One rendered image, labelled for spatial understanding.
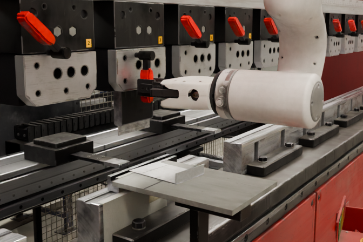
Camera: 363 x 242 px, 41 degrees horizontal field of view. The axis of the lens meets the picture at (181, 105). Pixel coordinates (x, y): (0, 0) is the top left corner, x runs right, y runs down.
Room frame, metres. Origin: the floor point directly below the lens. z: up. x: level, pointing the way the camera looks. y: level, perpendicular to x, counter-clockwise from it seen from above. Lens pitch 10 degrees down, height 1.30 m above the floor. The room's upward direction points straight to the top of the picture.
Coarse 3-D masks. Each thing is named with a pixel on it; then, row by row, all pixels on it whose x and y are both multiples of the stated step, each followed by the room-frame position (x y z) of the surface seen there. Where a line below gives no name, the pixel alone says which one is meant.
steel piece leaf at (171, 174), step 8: (160, 168) 0.98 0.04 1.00; (168, 168) 0.98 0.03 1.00; (176, 168) 0.98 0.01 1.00; (192, 168) 0.92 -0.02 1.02; (200, 168) 0.93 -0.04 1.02; (152, 176) 0.92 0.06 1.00; (160, 176) 0.92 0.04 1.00; (168, 176) 0.92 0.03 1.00; (176, 176) 0.88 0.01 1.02; (184, 176) 0.90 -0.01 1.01; (192, 176) 0.92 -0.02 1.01; (176, 184) 0.88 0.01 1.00
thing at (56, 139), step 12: (24, 144) 1.10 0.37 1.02; (36, 144) 1.10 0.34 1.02; (48, 144) 1.07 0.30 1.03; (60, 144) 1.07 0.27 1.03; (72, 144) 1.10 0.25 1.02; (84, 144) 1.12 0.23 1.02; (24, 156) 1.10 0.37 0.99; (36, 156) 1.08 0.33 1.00; (48, 156) 1.06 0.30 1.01; (60, 156) 1.06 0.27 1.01; (72, 156) 1.07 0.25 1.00; (84, 156) 1.06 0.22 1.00; (96, 156) 1.06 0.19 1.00
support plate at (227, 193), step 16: (128, 176) 0.93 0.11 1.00; (144, 176) 0.93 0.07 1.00; (208, 176) 0.93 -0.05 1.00; (224, 176) 0.93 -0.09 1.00; (240, 176) 0.93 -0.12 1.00; (144, 192) 0.85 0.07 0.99; (160, 192) 0.84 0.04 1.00; (176, 192) 0.84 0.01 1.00; (192, 192) 0.84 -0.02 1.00; (208, 192) 0.84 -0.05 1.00; (224, 192) 0.84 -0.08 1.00; (240, 192) 0.84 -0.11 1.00; (256, 192) 0.84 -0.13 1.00; (208, 208) 0.78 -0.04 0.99; (224, 208) 0.76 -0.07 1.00; (240, 208) 0.77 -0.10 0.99
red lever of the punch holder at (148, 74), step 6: (138, 54) 0.91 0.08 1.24; (144, 54) 0.90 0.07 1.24; (150, 54) 0.89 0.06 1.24; (144, 60) 0.90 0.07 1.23; (144, 66) 0.90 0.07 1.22; (150, 66) 0.91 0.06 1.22; (144, 72) 0.90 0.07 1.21; (150, 72) 0.90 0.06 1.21; (144, 78) 0.90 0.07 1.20; (150, 78) 0.90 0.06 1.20; (144, 102) 0.91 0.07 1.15; (150, 102) 0.90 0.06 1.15
